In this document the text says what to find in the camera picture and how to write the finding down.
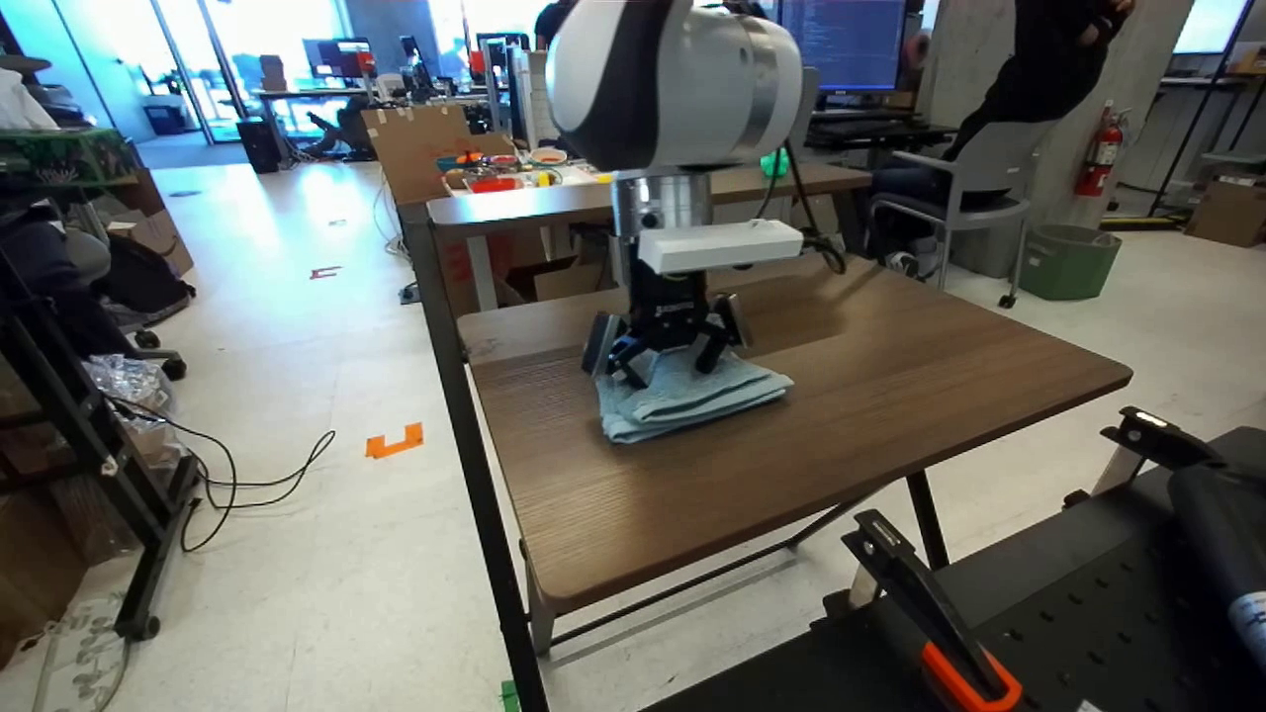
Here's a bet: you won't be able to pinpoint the orange floor marker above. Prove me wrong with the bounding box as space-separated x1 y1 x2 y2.
361 419 430 464

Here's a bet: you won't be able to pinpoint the light blue towel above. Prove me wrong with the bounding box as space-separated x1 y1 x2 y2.
589 346 799 451

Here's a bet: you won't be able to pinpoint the white plastic bag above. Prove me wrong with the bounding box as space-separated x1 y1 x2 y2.
75 348 178 415

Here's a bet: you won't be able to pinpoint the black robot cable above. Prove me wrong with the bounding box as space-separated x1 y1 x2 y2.
783 129 850 278

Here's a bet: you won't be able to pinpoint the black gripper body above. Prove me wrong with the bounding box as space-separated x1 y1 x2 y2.
620 265 726 348

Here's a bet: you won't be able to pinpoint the cluttered dark office chair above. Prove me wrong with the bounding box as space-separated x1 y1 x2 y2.
0 195 199 386

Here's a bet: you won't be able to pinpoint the black handheld device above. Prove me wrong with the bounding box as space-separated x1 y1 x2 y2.
1164 455 1266 670

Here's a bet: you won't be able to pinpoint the wooden table white legs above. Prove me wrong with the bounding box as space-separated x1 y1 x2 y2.
422 148 879 318

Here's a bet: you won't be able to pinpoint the green waste bin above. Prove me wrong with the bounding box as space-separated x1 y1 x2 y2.
1014 219 1126 305

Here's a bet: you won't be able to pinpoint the red fire extinguisher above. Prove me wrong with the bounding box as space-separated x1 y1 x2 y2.
1071 100 1130 203

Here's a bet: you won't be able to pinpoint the black metal table frame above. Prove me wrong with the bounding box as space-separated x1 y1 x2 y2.
398 199 957 712

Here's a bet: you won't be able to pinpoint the person in black top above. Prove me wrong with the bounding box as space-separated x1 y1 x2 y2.
944 0 1138 162

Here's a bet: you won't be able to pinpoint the distant desk with monitors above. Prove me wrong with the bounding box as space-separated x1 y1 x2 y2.
252 32 388 140

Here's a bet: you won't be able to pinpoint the colourful toy pile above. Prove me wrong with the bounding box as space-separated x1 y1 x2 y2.
436 143 618 203

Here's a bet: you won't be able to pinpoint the black light stand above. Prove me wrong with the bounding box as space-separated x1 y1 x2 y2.
1142 0 1258 223

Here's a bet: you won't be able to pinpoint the blue computer monitor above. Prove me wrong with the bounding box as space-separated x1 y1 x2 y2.
775 0 918 100

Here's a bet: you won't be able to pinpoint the black metal rack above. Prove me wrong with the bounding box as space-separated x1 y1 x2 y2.
0 243 208 648

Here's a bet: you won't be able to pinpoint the black perforated board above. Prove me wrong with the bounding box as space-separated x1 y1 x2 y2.
646 423 1266 712

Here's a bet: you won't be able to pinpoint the large brown cardboard box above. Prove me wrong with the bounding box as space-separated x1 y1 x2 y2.
361 100 517 208

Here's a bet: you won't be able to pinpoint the black floor cable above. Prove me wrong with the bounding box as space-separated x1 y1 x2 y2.
109 393 339 557

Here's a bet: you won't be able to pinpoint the small brown cardboard box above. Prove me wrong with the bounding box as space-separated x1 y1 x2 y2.
1184 176 1266 248

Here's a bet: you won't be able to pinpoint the grey office chair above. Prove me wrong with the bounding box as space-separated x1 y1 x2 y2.
866 117 1048 314

